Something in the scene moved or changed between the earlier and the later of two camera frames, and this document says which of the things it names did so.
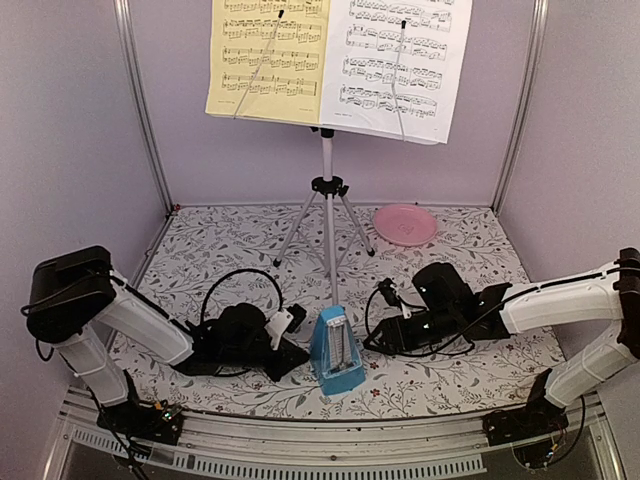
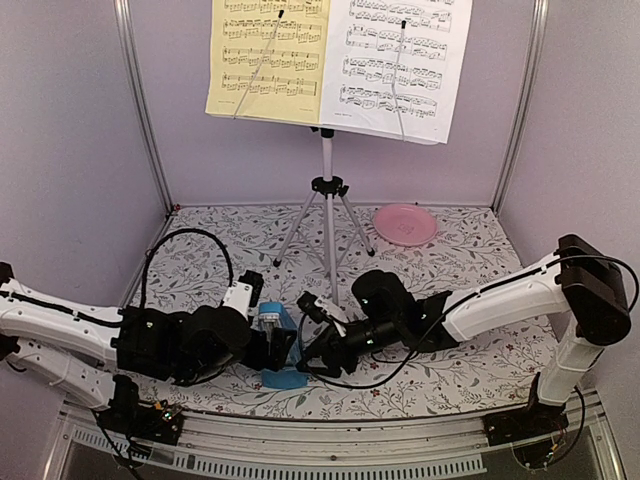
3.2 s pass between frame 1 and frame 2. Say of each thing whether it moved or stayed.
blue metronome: moved
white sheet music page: stayed
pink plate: stayed
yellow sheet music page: stayed
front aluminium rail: stayed
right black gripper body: moved
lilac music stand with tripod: stayed
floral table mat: stayed
